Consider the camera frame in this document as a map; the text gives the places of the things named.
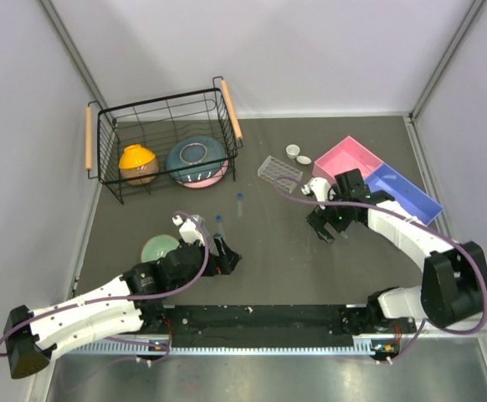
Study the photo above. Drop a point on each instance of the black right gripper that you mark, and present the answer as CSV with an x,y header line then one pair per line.
x,y
318,224

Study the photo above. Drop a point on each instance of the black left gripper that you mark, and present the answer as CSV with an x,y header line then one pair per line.
x,y
228,258

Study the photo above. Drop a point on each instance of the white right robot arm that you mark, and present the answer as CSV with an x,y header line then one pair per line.
x,y
454,284

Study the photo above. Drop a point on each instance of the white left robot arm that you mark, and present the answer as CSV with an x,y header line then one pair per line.
x,y
128,303

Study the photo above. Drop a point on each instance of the small white lid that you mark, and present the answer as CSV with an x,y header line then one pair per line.
x,y
304,160

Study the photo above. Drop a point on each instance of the green ceramic bowl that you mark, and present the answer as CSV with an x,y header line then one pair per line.
x,y
157,247

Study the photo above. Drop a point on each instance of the pink plastic box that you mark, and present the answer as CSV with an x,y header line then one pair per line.
x,y
345,156

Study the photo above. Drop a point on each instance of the blue plastic box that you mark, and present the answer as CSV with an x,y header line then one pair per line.
x,y
412,198

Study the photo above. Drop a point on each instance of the pink ceramic plate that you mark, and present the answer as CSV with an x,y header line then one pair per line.
x,y
207,182

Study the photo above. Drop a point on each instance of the clear test tube rack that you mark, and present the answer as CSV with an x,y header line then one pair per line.
x,y
279,173

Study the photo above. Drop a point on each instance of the small white cup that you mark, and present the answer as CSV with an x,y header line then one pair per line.
x,y
292,151

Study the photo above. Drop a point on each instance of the orange ceramic bowl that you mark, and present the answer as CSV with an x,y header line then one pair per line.
x,y
138,165

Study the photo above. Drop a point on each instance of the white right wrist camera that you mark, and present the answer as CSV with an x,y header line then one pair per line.
x,y
319,188

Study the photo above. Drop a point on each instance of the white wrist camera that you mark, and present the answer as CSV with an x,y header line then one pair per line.
x,y
319,188
193,230

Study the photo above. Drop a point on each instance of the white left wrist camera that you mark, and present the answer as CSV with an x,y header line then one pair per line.
x,y
193,230

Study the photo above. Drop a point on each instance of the black wire basket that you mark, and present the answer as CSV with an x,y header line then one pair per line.
x,y
158,124

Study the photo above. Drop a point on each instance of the aluminium cable rail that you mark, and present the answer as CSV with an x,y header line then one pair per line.
x,y
386,338

